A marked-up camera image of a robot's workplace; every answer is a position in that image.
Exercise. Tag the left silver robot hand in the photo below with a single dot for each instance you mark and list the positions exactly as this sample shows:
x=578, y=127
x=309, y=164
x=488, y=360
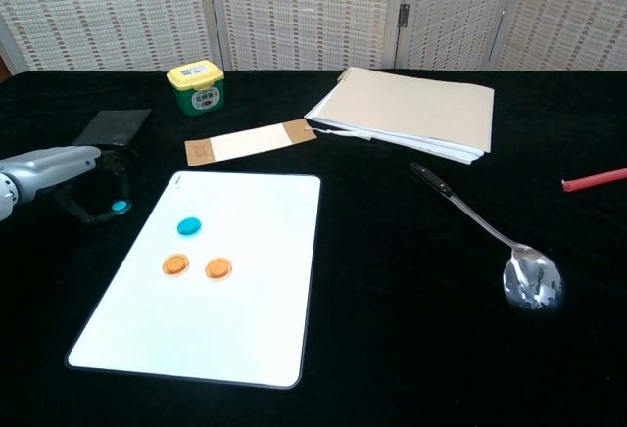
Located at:
x=49, y=167

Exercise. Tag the teal disc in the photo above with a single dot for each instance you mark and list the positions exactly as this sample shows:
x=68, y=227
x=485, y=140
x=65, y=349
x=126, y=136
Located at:
x=119, y=206
x=188, y=227

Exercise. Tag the orange round magnet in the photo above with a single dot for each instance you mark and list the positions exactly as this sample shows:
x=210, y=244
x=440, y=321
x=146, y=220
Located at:
x=175, y=265
x=218, y=268

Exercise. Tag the white rectangular magnetic board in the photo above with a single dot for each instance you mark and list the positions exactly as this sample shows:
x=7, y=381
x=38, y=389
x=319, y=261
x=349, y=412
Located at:
x=235, y=329

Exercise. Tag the yellow lidded green container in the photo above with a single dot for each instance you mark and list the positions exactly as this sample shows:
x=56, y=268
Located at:
x=196, y=86

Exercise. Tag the brown white paper bookmark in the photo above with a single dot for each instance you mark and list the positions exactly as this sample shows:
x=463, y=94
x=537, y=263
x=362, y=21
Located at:
x=245, y=143

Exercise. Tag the woven folding screen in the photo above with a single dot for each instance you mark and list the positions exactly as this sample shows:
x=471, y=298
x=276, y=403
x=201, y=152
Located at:
x=303, y=11

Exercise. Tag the beige spiral sketchbook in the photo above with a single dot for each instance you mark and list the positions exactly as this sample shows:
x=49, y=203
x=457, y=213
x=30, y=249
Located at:
x=416, y=109

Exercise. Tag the black tablecloth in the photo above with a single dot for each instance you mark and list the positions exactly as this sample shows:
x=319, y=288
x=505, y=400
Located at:
x=416, y=348

